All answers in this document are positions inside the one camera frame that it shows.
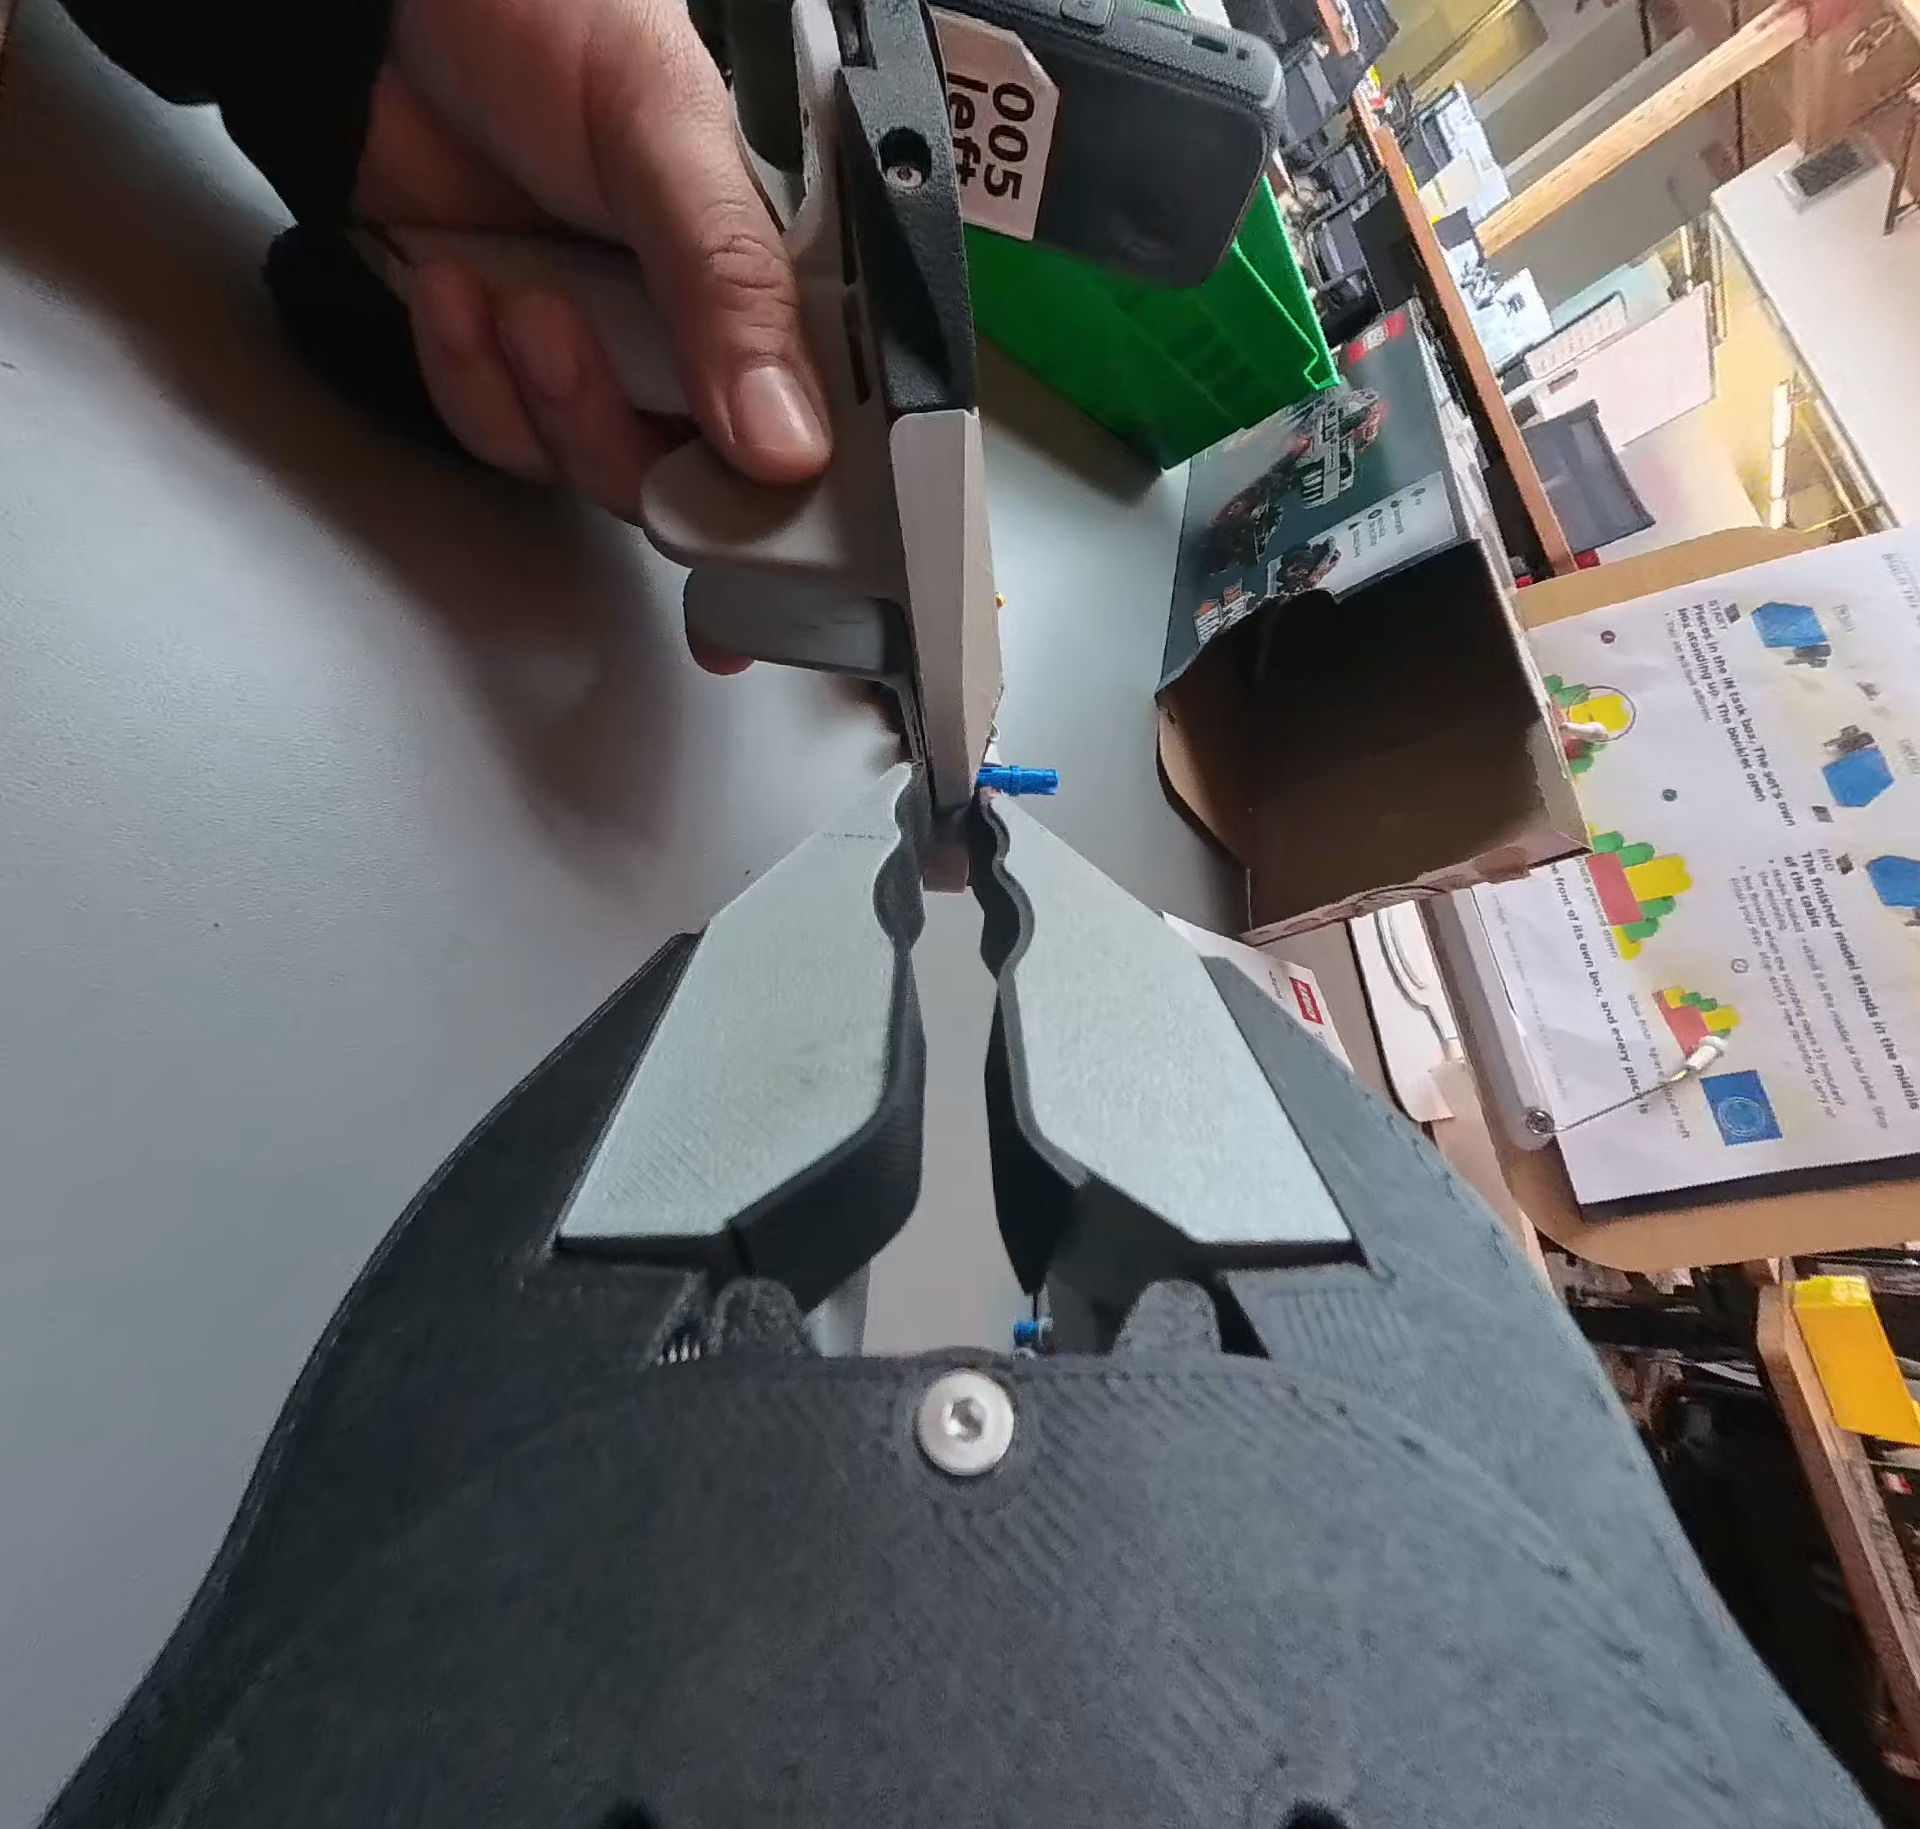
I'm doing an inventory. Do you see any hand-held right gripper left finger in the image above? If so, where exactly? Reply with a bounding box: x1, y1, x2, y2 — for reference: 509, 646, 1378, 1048
557, 765, 929, 1313

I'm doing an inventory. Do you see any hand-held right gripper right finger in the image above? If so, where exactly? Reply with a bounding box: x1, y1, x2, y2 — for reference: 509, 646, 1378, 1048
973, 796, 1360, 1297

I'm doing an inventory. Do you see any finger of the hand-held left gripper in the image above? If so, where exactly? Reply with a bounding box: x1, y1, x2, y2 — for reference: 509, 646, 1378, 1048
889, 407, 1009, 817

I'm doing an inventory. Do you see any person's left forearm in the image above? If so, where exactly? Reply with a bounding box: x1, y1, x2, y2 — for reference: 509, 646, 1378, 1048
0, 0, 438, 229

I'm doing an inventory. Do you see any dark cardboard set box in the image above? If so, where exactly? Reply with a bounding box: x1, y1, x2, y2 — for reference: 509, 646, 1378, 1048
1155, 302, 1592, 947

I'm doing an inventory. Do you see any person's left hand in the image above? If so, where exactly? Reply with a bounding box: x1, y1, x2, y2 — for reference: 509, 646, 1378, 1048
353, 0, 838, 680

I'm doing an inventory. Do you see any stack of instruction booklets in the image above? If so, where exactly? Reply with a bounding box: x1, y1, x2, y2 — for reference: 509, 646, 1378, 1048
1162, 912, 1354, 1074

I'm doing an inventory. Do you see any green plastic bin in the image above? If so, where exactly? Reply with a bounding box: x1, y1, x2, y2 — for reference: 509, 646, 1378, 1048
870, 0, 1340, 470

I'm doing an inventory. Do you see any printed instruction sheet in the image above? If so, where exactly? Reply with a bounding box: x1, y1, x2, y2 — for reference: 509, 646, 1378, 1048
1479, 528, 1920, 1212

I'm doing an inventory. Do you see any yellow plastic crate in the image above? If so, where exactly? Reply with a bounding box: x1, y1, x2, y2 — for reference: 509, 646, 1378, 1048
1789, 1268, 1920, 1451

